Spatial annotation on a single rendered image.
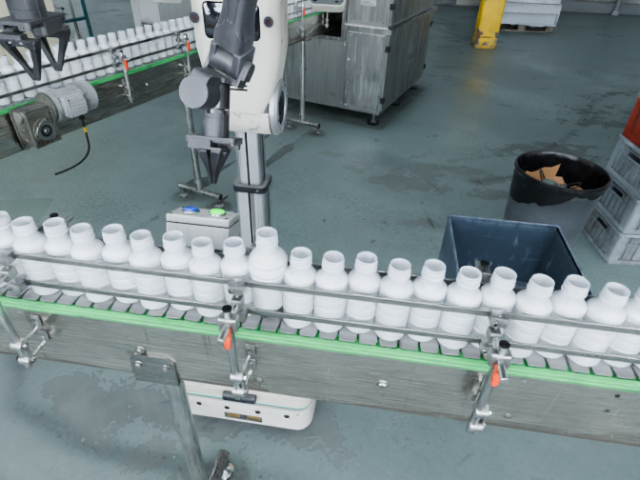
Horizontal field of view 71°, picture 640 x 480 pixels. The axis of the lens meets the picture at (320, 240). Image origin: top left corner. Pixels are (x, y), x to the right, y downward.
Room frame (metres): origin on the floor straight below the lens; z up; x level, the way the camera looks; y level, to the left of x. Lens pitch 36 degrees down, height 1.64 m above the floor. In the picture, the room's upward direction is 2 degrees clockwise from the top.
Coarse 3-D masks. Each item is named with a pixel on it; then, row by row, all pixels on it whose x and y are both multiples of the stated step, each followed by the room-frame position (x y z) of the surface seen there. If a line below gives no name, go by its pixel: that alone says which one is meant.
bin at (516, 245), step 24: (456, 216) 1.10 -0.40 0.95; (456, 240) 1.10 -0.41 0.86; (480, 240) 1.09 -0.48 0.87; (504, 240) 1.08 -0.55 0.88; (528, 240) 1.07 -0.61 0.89; (552, 240) 1.06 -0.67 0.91; (456, 264) 0.87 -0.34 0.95; (504, 264) 1.08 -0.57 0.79; (528, 264) 1.07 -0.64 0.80; (552, 264) 1.00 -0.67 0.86; (576, 264) 0.89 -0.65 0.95
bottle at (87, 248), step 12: (72, 228) 0.67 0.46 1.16; (84, 228) 0.68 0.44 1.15; (72, 240) 0.65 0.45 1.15; (84, 240) 0.65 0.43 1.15; (96, 240) 0.68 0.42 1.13; (72, 252) 0.65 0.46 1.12; (84, 252) 0.64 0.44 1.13; (96, 252) 0.65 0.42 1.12; (84, 276) 0.64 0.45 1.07; (96, 276) 0.64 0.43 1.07; (108, 276) 0.66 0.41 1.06; (96, 288) 0.64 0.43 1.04; (108, 288) 0.65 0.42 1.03; (96, 300) 0.64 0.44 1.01; (108, 300) 0.65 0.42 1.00
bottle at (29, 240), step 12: (24, 216) 0.70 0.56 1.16; (12, 228) 0.67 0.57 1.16; (24, 228) 0.67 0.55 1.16; (36, 228) 0.69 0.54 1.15; (24, 240) 0.66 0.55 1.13; (36, 240) 0.67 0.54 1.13; (24, 252) 0.65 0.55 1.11; (36, 252) 0.66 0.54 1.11; (24, 264) 0.66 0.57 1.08; (36, 264) 0.66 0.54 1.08; (48, 264) 0.67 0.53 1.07; (36, 276) 0.65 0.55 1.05; (48, 276) 0.66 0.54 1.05; (36, 288) 0.65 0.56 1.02; (48, 288) 0.66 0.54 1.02
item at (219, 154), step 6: (192, 138) 0.84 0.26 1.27; (192, 144) 0.83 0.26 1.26; (198, 144) 0.83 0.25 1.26; (204, 144) 0.83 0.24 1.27; (210, 144) 0.84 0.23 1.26; (210, 150) 0.83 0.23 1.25; (216, 150) 0.83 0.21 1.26; (222, 150) 0.84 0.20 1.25; (228, 150) 0.87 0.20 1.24; (216, 156) 0.82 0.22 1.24; (222, 156) 0.87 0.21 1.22; (216, 162) 0.82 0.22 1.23; (222, 162) 0.86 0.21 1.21; (216, 168) 0.83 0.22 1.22; (216, 174) 0.83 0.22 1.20; (216, 180) 0.84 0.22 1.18
